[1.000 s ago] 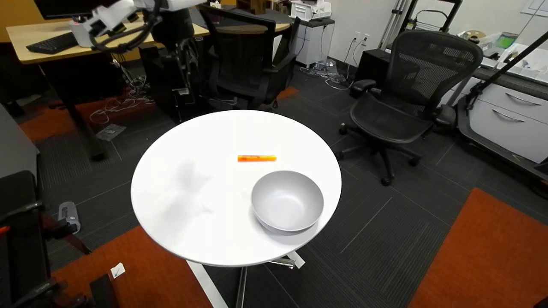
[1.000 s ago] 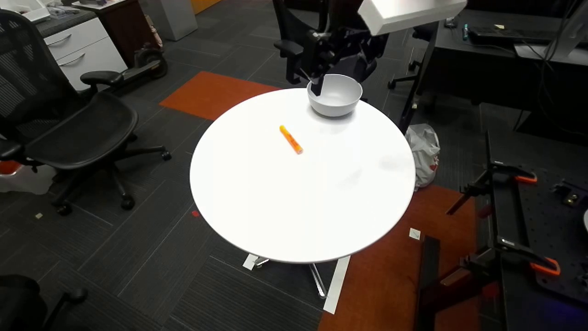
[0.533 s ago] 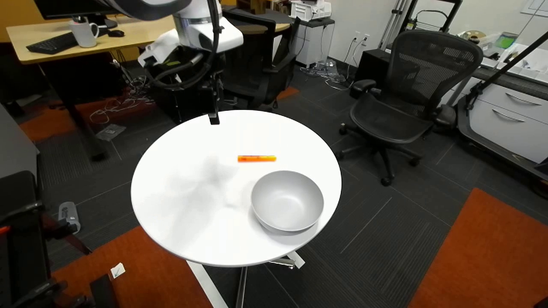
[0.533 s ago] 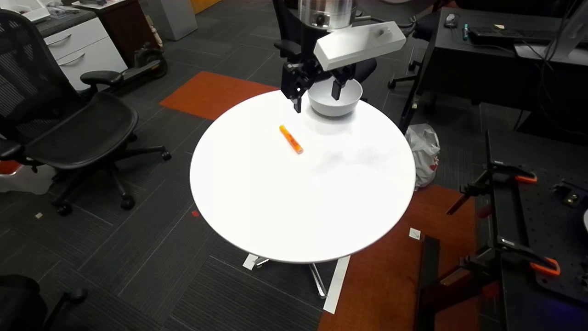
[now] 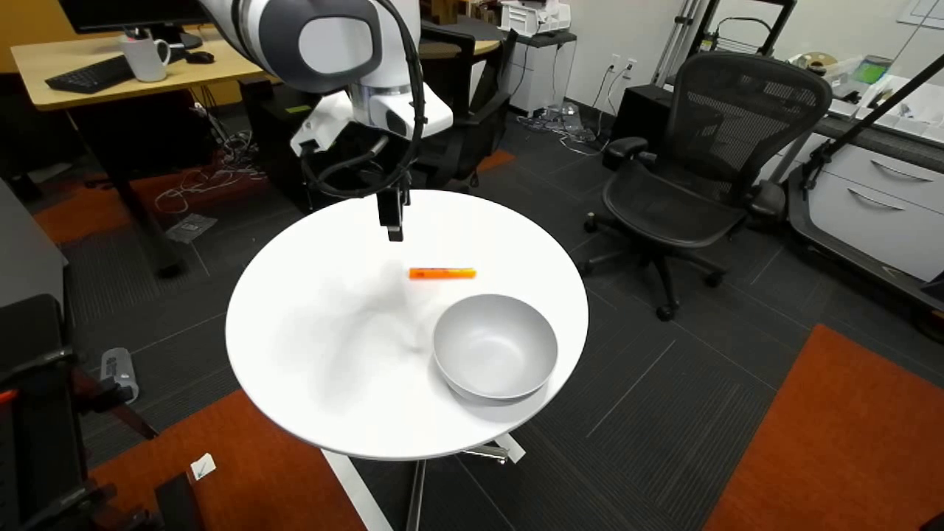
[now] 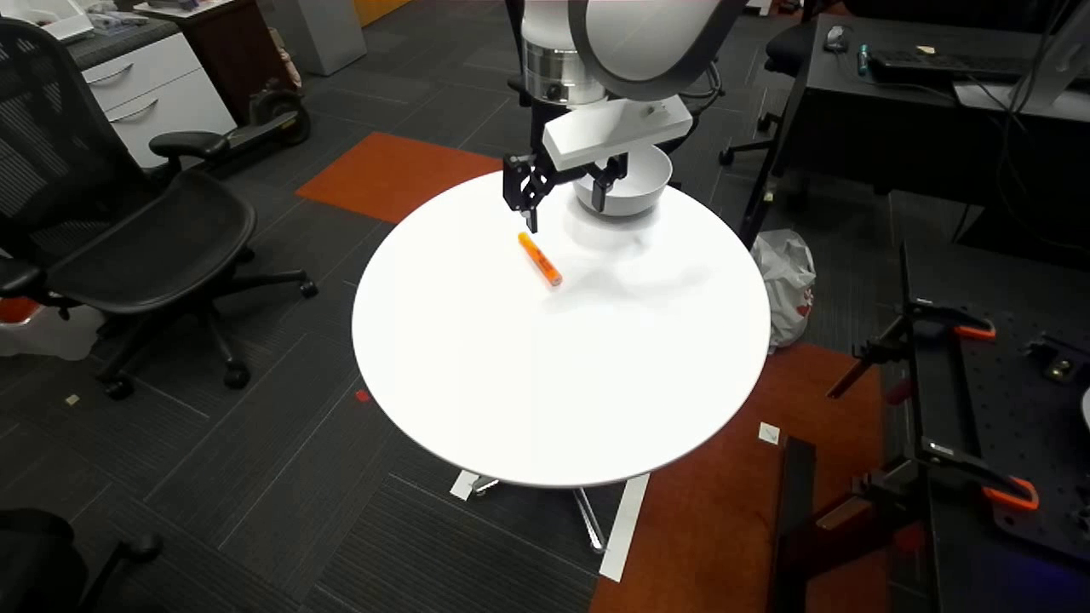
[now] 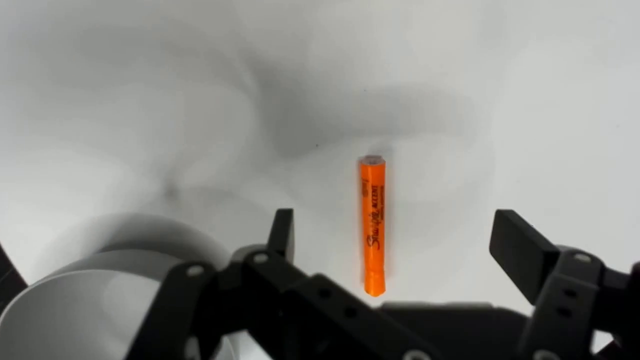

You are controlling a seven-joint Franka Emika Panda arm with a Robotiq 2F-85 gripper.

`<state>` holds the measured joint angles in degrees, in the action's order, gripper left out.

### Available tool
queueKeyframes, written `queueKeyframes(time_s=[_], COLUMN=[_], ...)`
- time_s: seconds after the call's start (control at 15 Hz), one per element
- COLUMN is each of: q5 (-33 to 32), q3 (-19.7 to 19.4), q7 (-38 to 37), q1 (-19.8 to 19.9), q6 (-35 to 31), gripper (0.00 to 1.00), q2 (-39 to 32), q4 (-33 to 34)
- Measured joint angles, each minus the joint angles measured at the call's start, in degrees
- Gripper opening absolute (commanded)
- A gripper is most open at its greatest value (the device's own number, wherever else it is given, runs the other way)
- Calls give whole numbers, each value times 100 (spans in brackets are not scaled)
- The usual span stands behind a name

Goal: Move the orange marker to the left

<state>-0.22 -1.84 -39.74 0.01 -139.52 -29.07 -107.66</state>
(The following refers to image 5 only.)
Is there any black monitor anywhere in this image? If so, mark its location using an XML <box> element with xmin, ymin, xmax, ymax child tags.
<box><xmin>58</xmin><ymin>0</ymin><xmax>213</xmax><ymax>51</ymax></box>

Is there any grey bowl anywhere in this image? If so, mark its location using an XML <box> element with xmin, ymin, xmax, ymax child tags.
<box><xmin>432</xmin><ymin>294</ymin><xmax>559</xmax><ymax>406</ymax></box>

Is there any white cabinet with drawers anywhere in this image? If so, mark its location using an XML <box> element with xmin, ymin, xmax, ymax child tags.
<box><xmin>767</xmin><ymin>118</ymin><xmax>944</xmax><ymax>282</ymax></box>

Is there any black pole stand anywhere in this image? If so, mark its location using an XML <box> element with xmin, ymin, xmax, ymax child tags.
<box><xmin>800</xmin><ymin>53</ymin><xmax>944</xmax><ymax>194</ymax></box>

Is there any wooden desk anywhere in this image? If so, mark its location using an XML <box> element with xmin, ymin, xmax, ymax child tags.
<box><xmin>10</xmin><ymin>28</ymin><xmax>282</xmax><ymax>280</ymax></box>

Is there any white drawer cabinet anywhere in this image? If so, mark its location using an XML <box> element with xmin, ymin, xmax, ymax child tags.
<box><xmin>509</xmin><ymin>29</ymin><xmax>578</xmax><ymax>117</ymax></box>

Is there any black keyboard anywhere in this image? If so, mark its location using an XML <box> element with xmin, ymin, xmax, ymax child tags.
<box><xmin>44</xmin><ymin>55</ymin><xmax>138</xmax><ymax>95</ymax></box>

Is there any silver tripod stand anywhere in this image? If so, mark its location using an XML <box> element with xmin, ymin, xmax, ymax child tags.
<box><xmin>651</xmin><ymin>0</ymin><xmax>797</xmax><ymax>89</ymax></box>

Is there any black computer tower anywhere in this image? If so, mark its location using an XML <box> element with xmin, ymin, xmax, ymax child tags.
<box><xmin>611</xmin><ymin>83</ymin><xmax>673</xmax><ymax>172</ymax></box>
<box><xmin>239</xmin><ymin>77</ymin><xmax>325</xmax><ymax>211</ymax></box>

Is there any grey cylinder device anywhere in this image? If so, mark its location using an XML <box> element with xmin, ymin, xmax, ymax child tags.
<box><xmin>100</xmin><ymin>347</ymin><xmax>140</xmax><ymax>404</ymax></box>

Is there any grey packet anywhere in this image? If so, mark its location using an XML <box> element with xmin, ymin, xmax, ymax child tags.
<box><xmin>164</xmin><ymin>213</ymin><xmax>219</xmax><ymax>245</ymax></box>

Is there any black mesh office chair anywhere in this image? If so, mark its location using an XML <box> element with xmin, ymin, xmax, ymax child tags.
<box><xmin>583</xmin><ymin>52</ymin><xmax>834</xmax><ymax>322</ymax></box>

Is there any tangle of white cables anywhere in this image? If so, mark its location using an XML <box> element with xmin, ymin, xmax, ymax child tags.
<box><xmin>153</xmin><ymin>103</ymin><xmax>268</xmax><ymax>216</ymax></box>

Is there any black equipment frame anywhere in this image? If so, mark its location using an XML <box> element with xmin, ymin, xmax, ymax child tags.
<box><xmin>0</xmin><ymin>294</ymin><xmax>207</xmax><ymax>531</ymax></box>

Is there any white mug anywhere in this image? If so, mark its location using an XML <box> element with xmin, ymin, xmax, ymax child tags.
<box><xmin>119</xmin><ymin>32</ymin><xmax>173</xmax><ymax>83</ymax></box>

